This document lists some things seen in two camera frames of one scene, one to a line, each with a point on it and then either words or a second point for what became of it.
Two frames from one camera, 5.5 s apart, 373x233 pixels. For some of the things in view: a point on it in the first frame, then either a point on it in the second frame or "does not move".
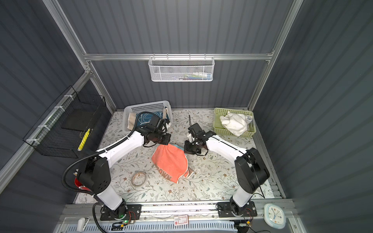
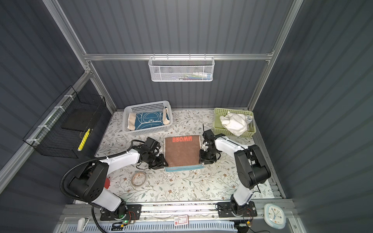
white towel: (236, 123) does not move
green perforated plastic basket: (218, 127) does not move
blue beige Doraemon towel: (143, 118) does not move
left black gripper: (167, 138) -> (161, 163)
